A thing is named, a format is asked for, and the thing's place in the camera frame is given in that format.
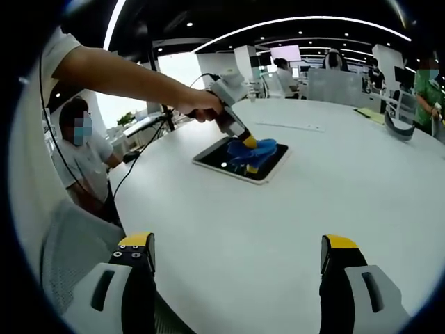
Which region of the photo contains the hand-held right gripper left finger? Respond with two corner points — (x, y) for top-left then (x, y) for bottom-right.
(62, 231), (156, 334)

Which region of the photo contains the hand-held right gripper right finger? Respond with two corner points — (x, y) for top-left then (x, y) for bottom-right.
(318, 234), (412, 334)

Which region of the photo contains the blue cleaning cloth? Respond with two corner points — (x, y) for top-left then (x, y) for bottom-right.
(226, 138), (278, 168)

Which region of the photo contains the black mirror with white frame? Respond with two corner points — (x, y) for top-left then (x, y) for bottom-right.
(192, 136), (291, 185)

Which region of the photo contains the person's left hand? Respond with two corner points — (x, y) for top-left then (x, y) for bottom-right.
(175, 89), (224, 123)

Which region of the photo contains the white recessed socket strip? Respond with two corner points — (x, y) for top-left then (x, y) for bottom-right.
(256, 120), (326, 133)

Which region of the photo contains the grey mesh chair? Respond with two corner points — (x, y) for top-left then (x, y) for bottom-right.
(40, 198), (195, 334)

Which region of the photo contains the white side desk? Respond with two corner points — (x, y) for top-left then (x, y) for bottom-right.
(104, 114), (175, 157)

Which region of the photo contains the curved ceiling light strip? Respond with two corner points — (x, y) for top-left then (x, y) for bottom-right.
(193, 15), (411, 55)
(102, 0), (128, 53)

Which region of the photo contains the grey desk partition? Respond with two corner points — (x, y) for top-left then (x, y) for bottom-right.
(307, 67), (364, 104)

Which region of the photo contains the black and white office chair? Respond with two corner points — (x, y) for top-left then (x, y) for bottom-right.
(321, 48), (348, 72)

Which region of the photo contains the yellow paper pad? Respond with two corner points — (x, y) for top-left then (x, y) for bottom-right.
(353, 107), (385, 123)

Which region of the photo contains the grey curved headband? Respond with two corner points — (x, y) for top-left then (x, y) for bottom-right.
(384, 113), (416, 143)

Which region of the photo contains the pale wall screen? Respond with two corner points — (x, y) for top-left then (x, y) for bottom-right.
(270, 45), (300, 62)

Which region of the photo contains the thin black cable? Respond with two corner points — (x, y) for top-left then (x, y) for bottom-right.
(37, 51), (81, 196)

